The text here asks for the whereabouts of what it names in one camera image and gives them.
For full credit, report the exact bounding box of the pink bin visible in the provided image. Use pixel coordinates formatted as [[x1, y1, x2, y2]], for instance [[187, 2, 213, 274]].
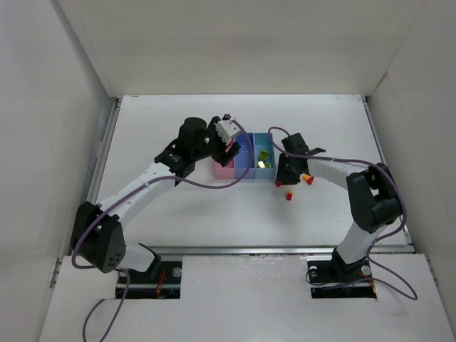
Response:
[[213, 159, 235, 180]]

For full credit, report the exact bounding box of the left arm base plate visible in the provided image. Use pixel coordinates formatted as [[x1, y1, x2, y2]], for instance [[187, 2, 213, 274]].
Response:
[[115, 244, 182, 300]]

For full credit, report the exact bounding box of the aluminium rail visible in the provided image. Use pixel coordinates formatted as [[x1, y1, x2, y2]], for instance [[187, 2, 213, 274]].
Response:
[[73, 244, 414, 257]]

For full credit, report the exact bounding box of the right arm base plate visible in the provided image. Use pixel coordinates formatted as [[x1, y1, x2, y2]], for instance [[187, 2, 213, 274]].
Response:
[[306, 259, 377, 299]]

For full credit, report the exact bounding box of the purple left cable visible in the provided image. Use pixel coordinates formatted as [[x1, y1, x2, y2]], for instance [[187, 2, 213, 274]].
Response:
[[71, 119, 253, 342]]

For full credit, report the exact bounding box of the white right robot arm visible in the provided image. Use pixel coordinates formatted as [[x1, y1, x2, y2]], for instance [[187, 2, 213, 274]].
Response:
[[275, 133, 403, 285]]

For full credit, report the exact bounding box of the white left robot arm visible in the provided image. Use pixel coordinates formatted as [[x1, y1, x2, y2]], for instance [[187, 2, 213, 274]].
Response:
[[71, 115, 244, 279]]

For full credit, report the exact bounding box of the purple cable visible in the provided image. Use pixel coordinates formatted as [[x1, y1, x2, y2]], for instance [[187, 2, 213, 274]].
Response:
[[267, 125, 419, 301], [71, 119, 253, 342]]

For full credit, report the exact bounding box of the green lego block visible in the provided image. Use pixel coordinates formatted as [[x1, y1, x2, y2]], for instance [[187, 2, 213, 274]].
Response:
[[256, 150, 272, 169]]

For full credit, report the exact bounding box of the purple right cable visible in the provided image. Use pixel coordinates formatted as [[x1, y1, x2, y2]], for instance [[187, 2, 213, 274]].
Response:
[[267, 125, 419, 301]]

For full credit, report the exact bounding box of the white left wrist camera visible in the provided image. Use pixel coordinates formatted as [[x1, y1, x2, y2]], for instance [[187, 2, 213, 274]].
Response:
[[215, 114, 242, 146]]

